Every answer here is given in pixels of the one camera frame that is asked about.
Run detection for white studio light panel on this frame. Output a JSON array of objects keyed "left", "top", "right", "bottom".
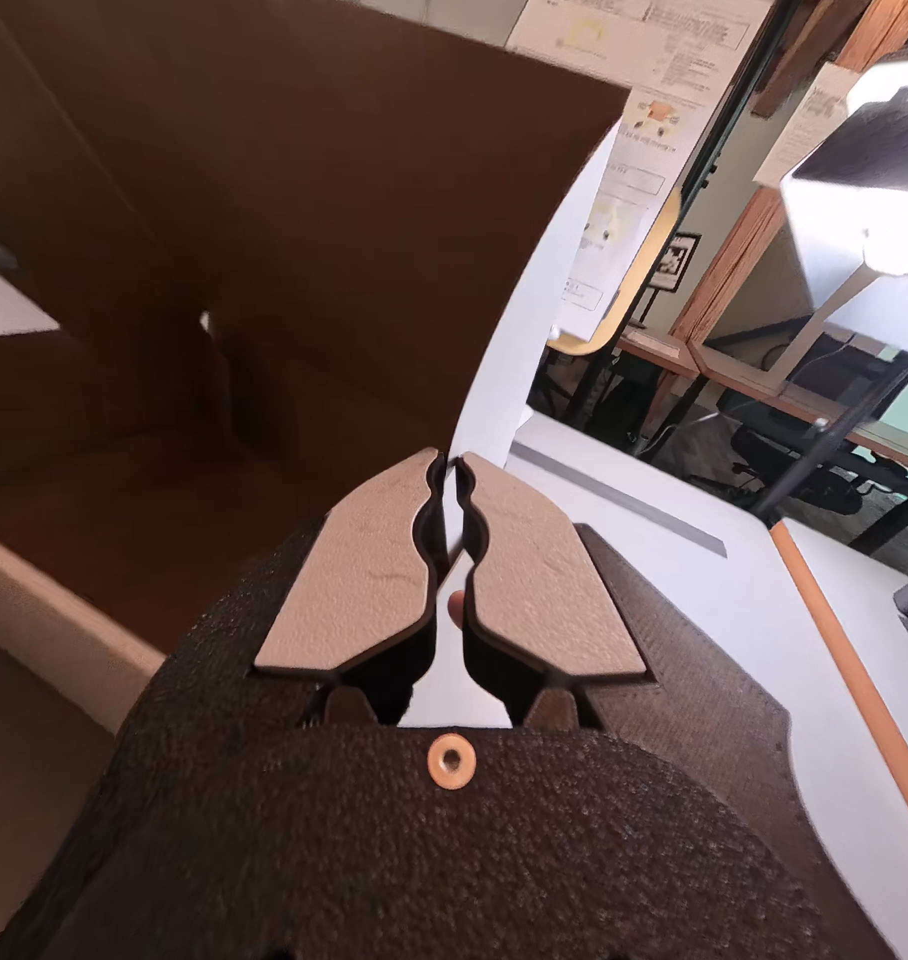
[{"left": 780, "top": 60, "right": 908, "bottom": 361}]

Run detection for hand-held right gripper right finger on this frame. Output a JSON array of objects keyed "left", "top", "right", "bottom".
[{"left": 454, "top": 451, "right": 649, "bottom": 721}]

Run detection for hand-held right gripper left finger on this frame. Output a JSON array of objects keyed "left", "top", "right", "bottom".
[{"left": 253, "top": 447, "right": 449, "bottom": 710}]

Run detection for black office chair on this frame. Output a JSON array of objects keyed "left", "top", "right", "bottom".
[{"left": 730, "top": 420, "right": 868, "bottom": 519}]

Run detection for black light stand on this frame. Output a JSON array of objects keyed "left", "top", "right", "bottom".
[{"left": 754, "top": 352, "right": 908, "bottom": 526}]

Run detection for white paper note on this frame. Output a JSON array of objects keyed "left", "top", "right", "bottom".
[{"left": 754, "top": 61, "right": 864, "bottom": 189}]

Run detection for brown cardboard box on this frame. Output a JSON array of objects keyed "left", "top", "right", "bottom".
[{"left": 0, "top": 0, "right": 635, "bottom": 736}]

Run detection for paper sheet with yellow print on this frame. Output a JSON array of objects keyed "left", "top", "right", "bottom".
[{"left": 574, "top": 191, "right": 669, "bottom": 297}]

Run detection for wooden partition frame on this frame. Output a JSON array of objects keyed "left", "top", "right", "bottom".
[{"left": 667, "top": 0, "right": 908, "bottom": 361}]

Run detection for large white printed paper sheet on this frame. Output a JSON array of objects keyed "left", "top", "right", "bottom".
[{"left": 505, "top": 0, "right": 776, "bottom": 85}]

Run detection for small black framed picture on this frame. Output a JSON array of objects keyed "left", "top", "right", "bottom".
[{"left": 649, "top": 232, "right": 703, "bottom": 294}]

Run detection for paper sheet with orange print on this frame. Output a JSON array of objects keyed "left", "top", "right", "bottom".
[{"left": 604, "top": 78, "right": 718, "bottom": 204}]

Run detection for wooden desk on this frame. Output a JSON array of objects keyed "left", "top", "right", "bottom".
[{"left": 619, "top": 330, "right": 908, "bottom": 481}]

